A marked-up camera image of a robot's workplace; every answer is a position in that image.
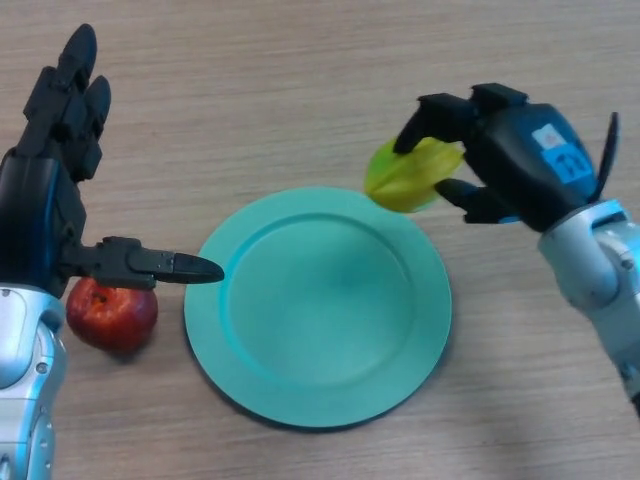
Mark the red apple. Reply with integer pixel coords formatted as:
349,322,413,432
66,277,159,354

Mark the yellow green starfruit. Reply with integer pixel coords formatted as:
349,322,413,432
363,136,465,215

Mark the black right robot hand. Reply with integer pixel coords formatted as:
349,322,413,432
392,83,599,234

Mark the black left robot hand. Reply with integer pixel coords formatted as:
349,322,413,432
0,23,225,300

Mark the teal green round plate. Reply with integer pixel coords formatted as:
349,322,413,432
183,186,454,430

